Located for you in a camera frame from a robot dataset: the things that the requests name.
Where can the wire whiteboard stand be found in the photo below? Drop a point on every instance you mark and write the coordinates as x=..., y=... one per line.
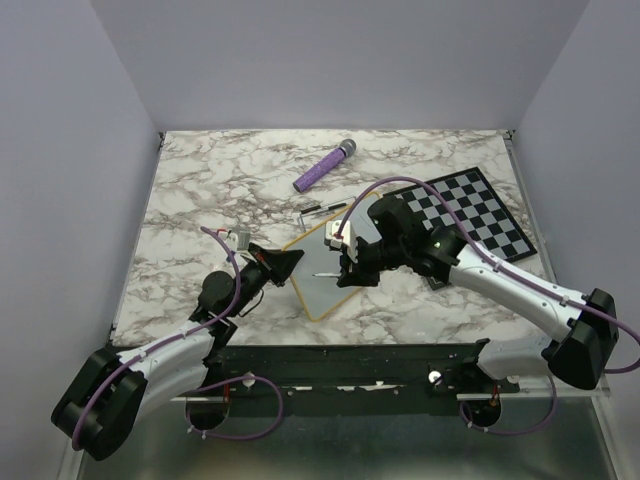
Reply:
x=316, y=209

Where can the black white chessboard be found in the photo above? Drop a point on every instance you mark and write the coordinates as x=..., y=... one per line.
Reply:
x=476, y=203

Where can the yellow framed whiteboard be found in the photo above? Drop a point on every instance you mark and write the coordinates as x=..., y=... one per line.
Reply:
x=318, y=296

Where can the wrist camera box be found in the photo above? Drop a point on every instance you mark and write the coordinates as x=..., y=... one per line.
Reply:
x=340, y=236
x=238, y=240

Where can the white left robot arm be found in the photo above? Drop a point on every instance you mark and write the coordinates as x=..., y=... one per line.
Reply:
x=113, y=390

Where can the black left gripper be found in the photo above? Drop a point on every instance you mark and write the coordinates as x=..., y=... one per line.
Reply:
x=277, y=264

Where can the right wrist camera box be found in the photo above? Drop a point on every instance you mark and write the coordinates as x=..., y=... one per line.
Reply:
x=340, y=236

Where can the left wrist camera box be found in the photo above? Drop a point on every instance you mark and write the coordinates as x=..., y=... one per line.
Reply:
x=238, y=240

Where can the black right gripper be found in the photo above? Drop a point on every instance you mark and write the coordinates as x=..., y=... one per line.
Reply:
x=356, y=273

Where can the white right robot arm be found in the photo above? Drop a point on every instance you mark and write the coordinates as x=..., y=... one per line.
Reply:
x=577, y=336

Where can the purple glitter microphone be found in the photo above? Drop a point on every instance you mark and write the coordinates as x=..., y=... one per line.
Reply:
x=345, y=150

